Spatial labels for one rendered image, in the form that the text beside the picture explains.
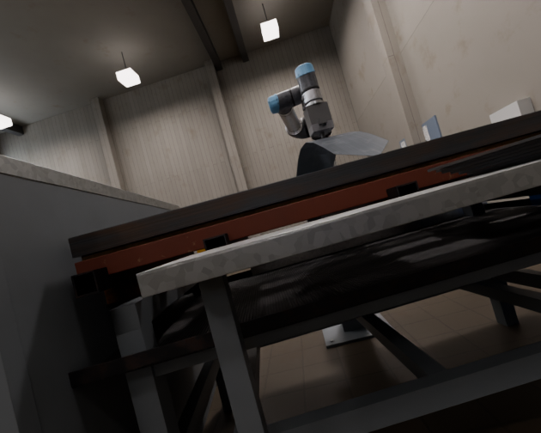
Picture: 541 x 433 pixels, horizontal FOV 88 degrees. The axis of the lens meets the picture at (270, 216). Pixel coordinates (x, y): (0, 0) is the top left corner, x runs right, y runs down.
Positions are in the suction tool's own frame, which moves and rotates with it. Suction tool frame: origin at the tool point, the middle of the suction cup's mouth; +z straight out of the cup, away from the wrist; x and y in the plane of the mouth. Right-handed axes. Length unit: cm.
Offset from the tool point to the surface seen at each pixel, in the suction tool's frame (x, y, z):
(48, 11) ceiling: 512, -338, -557
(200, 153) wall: 838, -135, -274
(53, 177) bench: -33, -81, -1
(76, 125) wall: 900, -531, -496
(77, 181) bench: -23, -81, -2
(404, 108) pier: 397, 303, -121
